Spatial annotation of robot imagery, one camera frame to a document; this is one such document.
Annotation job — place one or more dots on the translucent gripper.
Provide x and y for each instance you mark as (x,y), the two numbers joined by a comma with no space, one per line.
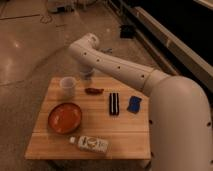
(86,73)

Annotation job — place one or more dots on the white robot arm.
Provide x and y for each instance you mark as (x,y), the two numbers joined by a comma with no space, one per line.
(181,132)

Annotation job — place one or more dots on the red chili pepper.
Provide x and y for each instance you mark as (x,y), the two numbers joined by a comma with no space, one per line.
(94,91)

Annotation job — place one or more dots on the white ceramic cup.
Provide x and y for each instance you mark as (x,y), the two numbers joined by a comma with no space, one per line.
(67,85)

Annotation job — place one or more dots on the black striped block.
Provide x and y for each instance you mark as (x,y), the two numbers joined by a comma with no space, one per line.
(113,103)

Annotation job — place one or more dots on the wooden folding table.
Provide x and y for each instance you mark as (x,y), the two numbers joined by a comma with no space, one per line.
(127,132)

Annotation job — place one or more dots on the orange plate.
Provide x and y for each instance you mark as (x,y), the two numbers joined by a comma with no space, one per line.
(65,118)

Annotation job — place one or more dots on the blue sponge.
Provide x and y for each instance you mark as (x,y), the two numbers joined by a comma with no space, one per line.
(134,104)

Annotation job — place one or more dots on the black box on floor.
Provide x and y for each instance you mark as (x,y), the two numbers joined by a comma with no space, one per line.
(127,31)

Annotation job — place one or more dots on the grey device on floor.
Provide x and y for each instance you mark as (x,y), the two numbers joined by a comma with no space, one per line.
(56,6)

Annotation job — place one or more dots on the clear plastic bottle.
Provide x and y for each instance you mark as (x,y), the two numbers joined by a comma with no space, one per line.
(90,144)

